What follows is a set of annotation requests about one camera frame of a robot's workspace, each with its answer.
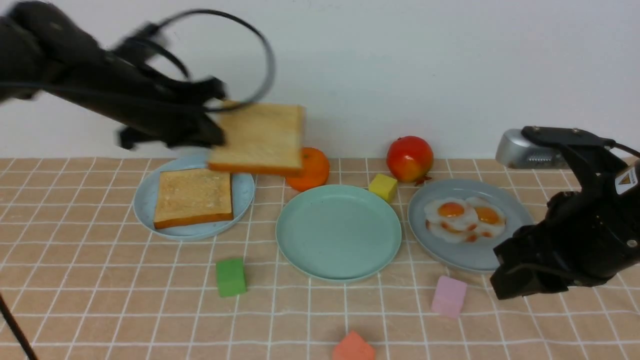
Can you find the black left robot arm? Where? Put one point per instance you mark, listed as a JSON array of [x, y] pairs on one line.
[[42, 49]]

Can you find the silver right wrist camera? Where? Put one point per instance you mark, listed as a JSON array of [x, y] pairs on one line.
[[516, 152]]

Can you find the red apple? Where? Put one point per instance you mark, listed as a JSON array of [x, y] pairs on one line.
[[410, 160]]

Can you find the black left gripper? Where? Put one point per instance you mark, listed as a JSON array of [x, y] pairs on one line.
[[157, 101]]

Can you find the pink foam cube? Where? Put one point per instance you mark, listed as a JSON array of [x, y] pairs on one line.
[[449, 297]]

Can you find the grey blue plate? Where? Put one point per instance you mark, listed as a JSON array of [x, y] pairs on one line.
[[475, 257]]

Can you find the green foam cube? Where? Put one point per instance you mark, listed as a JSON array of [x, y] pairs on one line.
[[230, 277]]

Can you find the toast bread slice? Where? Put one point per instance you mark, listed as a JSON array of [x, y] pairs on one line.
[[261, 139], [193, 196]]

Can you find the orange fruit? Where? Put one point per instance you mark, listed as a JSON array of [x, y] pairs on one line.
[[315, 171]]

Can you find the black tripod leg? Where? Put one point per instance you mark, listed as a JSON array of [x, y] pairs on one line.
[[17, 330]]

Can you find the teal green plate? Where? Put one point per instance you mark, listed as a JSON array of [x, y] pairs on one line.
[[338, 233]]

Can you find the light blue plate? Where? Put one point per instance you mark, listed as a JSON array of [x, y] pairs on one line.
[[145, 200]]

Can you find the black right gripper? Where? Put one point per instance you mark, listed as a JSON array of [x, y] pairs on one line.
[[587, 236]]

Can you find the yellow foam cube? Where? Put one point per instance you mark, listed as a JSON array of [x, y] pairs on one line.
[[384, 186]]

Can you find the checkered tan tablecloth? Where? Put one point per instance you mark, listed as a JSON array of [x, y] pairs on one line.
[[86, 281]]

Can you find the red foam cube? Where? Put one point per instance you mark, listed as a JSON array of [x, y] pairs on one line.
[[353, 347]]

